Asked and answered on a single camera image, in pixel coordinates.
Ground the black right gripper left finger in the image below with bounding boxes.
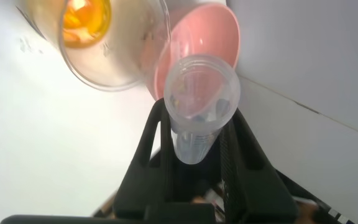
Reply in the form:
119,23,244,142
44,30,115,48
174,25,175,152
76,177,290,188
113,98,175,219

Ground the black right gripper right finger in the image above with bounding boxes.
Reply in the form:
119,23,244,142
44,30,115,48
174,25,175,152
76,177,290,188
219,108,300,223

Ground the test tube with yellow pigment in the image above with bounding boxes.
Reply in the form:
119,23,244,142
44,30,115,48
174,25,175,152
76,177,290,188
163,54,241,165

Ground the clear plastic beaker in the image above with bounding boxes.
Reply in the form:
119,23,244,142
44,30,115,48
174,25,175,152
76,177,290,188
16,0,172,93

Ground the pink bowl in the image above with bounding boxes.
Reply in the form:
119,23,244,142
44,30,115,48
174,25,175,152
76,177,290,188
144,2,241,101

